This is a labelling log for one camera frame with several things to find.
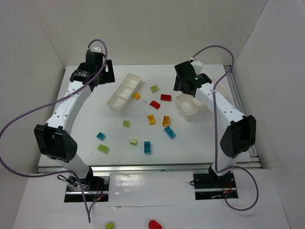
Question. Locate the aluminium front rail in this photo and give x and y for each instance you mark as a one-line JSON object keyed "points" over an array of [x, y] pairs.
{"points": [[177, 167]]}

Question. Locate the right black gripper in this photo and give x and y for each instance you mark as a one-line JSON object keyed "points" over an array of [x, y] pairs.
{"points": [[177, 83]]}

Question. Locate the small yellow lego near tray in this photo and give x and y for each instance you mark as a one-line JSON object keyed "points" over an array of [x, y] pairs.
{"points": [[136, 96]]}

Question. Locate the pale green small lego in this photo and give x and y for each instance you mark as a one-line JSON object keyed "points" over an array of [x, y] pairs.
{"points": [[133, 142]]}

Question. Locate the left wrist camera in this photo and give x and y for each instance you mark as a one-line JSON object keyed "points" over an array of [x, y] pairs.
{"points": [[95, 49]]}

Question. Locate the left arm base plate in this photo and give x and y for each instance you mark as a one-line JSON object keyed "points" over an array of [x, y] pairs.
{"points": [[98, 191]]}

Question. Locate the small teal lego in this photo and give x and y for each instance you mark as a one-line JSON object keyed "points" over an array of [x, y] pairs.
{"points": [[100, 136]]}

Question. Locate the red piece outside front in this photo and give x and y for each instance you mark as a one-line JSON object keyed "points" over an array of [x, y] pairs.
{"points": [[153, 224]]}

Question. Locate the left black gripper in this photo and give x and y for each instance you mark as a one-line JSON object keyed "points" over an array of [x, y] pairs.
{"points": [[108, 71]]}

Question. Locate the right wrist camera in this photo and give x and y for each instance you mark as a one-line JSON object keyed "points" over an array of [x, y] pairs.
{"points": [[197, 65]]}

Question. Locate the orange lego centre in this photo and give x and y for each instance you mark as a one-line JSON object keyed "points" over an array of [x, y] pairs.
{"points": [[166, 120]]}

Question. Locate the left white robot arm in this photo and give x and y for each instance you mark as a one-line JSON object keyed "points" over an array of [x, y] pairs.
{"points": [[54, 137]]}

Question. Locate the green lego outside front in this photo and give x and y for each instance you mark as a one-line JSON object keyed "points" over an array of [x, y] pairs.
{"points": [[110, 225]]}

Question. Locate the yellow lego centre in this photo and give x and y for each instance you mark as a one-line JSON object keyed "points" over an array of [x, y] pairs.
{"points": [[151, 119]]}

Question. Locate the white divided tray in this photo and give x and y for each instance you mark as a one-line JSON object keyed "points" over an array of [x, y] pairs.
{"points": [[124, 93], [190, 108]]}

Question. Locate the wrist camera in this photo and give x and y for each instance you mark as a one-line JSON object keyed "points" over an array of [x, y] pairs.
{"points": [[197, 65], [95, 49]]}

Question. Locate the red rounded lego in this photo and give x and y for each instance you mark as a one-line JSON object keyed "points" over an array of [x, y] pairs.
{"points": [[155, 104]]}

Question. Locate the red rectangular lego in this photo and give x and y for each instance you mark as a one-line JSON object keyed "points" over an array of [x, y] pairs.
{"points": [[165, 97]]}

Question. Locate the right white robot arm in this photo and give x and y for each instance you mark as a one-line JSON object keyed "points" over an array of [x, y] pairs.
{"points": [[239, 130]]}

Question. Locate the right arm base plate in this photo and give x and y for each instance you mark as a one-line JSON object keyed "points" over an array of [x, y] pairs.
{"points": [[206, 189]]}

